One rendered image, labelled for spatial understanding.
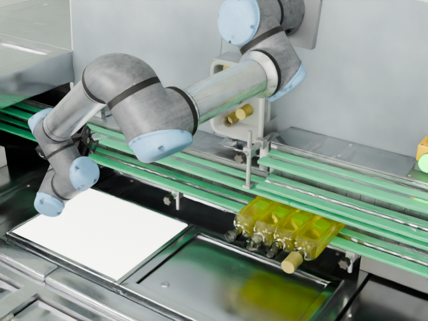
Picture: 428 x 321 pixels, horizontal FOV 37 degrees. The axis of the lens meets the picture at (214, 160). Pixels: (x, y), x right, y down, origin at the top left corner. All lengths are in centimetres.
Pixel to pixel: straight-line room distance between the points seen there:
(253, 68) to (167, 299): 60
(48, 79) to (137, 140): 104
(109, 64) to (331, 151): 69
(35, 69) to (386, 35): 114
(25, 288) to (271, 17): 92
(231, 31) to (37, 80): 87
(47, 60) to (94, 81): 94
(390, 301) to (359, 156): 38
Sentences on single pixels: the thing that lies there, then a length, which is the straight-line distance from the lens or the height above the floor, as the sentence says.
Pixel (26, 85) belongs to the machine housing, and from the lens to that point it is 216.
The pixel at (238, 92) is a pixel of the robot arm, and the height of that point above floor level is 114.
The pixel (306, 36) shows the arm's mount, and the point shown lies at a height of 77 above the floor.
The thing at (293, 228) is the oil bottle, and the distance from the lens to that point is 157.
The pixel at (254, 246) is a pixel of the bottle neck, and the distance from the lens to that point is 154.
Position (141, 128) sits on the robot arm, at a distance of 121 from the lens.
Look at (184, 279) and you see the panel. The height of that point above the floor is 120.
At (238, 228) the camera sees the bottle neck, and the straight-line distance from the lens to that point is 159.
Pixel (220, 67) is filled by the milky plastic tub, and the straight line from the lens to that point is 181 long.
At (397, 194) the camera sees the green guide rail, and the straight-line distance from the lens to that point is 156.
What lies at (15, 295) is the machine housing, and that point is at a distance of 171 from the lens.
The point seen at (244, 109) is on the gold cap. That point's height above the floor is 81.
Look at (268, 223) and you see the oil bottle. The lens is 159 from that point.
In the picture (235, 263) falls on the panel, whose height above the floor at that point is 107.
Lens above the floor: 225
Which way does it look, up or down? 48 degrees down
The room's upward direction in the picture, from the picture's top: 124 degrees counter-clockwise
